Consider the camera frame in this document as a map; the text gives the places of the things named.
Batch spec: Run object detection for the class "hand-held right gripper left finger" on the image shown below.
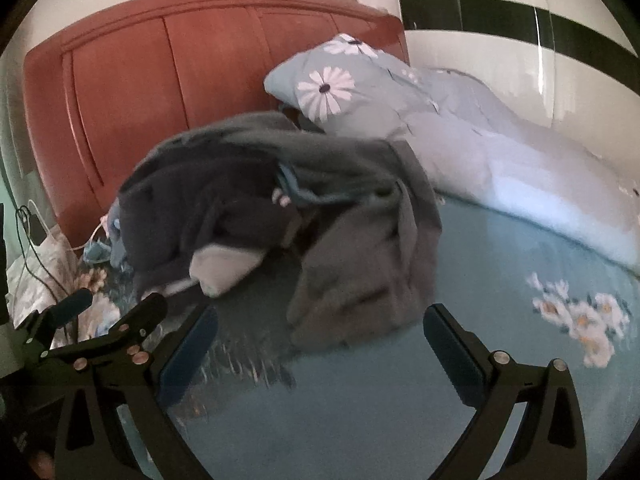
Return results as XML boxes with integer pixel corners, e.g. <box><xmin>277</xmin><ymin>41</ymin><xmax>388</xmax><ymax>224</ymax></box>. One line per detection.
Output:
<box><xmin>52</xmin><ymin>305</ymin><xmax>221</xmax><ymax>480</ymax></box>

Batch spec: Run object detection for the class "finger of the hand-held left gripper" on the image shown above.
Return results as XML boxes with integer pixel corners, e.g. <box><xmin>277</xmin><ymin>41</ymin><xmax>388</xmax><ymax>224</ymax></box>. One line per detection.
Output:
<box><xmin>17</xmin><ymin>287</ymin><xmax>96</xmax><ymax>356</ymax></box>
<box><xmin>42</xmin><ymin>292</ymin><xmax>169</xmax><ymax>366</ymax></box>

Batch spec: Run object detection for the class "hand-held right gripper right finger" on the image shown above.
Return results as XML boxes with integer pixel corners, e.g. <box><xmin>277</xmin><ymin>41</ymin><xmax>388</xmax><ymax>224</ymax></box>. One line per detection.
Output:
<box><xmin>422</xmin><ymin>302</ymin><xmax>588</xmax><ymax>480</ymax></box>

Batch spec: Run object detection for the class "pile of unfolded clothes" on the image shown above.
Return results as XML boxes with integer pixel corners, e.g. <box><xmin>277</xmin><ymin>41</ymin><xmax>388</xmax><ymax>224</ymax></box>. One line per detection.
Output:
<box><xmin>22</xmin><ymin>0</ymin><xmax>408</xmax><ymax>246</ymax></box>

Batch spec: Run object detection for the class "pink floral cloth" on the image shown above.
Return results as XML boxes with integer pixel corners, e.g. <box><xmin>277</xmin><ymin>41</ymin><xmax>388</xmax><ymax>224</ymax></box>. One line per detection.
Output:
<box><xmin>7</xmin><ymin>225</ymin><xmax>83</xmax><ymax>333</ymax></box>

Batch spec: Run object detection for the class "small teal cloth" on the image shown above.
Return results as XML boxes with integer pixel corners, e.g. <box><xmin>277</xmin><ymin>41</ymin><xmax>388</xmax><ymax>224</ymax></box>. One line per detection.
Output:
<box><xmin>82</xmin><ymin>240</ymin><xmax>114</xmax><ymax>266</ymax></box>

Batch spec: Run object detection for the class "white garment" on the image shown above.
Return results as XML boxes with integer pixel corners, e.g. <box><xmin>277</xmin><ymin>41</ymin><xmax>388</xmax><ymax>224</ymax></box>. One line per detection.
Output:
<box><xmin>189</xmin><ymin>245</ymin><xmax>266</xmax><ymax>297</ymax></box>

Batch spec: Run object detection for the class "teal floral bed sheet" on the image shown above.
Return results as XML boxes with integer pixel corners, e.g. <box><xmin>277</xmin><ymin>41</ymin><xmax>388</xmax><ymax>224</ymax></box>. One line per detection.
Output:
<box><xmin>10</xmin><ymin>195</ymin><xmax>640</xmax><ymax>480</ymax></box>

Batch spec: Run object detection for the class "dark grey garment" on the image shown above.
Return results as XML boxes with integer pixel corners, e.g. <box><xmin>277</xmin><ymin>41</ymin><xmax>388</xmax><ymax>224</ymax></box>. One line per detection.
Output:
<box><xmin>111</xmin><ymin>120</ymin><xmax>301</xmax><ymax>297</ymax></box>

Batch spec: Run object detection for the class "light blue garment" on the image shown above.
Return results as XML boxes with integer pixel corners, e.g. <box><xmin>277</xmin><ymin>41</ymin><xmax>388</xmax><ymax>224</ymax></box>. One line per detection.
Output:
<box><xmin>272</xmin><ymin>160</ymin><xmax>321</xmax><ymax>208</ymax></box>

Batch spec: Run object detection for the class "light blue daisy quilt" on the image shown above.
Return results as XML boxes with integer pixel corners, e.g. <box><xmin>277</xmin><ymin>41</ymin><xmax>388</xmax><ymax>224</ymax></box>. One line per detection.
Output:
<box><xmin>390</xmin><ymin>67</ymin><xmax>640</xmax><ymax>277</ymax></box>

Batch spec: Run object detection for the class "daisy print pillow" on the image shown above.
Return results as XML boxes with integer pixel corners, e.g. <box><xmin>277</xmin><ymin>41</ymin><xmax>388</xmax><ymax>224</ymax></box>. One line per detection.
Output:
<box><xmin>263</xmin><ymin>33</ymin><xmax>441</xmax><ymax>137</ymax></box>

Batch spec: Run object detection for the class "white wardrobe black stripe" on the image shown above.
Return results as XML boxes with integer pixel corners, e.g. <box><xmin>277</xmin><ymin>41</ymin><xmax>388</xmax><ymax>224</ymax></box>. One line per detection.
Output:
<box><xmin>390</xmin><ymin>0</ymin><xmax>640</xmax><ymax>131</ymax></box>

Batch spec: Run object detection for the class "black cable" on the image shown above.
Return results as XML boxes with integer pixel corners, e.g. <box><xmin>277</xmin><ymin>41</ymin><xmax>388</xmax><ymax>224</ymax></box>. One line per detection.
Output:
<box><xmin>14</xmin><ymin>204</ymin><xmax>76</xmax><ymax>306</ymax></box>

